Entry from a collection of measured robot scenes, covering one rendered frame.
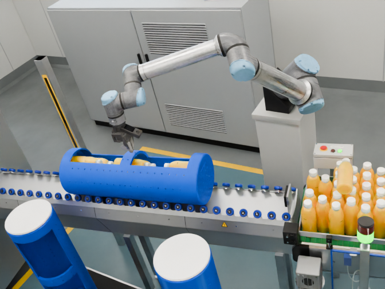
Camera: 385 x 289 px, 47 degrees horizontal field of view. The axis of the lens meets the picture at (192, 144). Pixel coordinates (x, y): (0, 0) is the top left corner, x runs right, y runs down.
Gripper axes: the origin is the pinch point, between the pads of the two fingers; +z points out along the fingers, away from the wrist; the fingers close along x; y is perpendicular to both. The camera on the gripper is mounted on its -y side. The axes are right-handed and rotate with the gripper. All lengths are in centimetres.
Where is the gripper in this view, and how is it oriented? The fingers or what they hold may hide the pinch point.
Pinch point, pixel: (132, 150)
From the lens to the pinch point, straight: 250.6
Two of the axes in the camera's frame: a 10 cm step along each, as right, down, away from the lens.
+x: -3.1, 6.2, -7.2
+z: 2.1, 7.8, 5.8
